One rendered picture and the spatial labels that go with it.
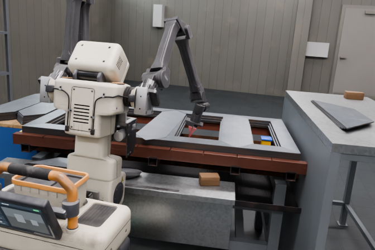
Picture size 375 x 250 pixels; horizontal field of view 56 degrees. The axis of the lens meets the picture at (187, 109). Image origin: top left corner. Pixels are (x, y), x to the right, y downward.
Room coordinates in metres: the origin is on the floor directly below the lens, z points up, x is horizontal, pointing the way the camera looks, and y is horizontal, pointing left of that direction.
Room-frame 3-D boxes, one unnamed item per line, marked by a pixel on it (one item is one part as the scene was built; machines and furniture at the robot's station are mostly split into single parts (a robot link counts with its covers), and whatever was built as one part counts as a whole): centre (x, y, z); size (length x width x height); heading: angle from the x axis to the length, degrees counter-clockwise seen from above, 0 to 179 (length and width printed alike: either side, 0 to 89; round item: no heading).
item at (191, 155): (1.82, 0.17, 0.80); 1.62 x 0.04 x 0.06; 84
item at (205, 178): (1.72, -0.14, 0.71); 0.10 x 0.06 x 0.05; 98
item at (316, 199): (2.02, -0.69, 0.51); 1.30 x 0.04 x 1.01; 174
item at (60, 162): (1.79, 0.73, 0.70); 0.39 x 0.12 x 0.04; 84
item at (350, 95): (2.49, -1.18, 1.08); 0.12 x 0.06 x 0.05; 86
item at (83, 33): (1.77, 0.54, 1.40); 0.11 x 0.06 x 0.43; 76
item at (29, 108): (2.57, 1.11, 0.82); 0.80 x 0.40 x 0.06; 174
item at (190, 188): (1.72, 0.38, 0.67); 1.30 x 0.20 x 0.03; 84
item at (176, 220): (1.80, 0.37, 0.48); 1.30 x 0.04 x 0.35; 84
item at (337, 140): (1.99, -0.97, 1.03); 1.30 x 0.60 x 0.04; 174
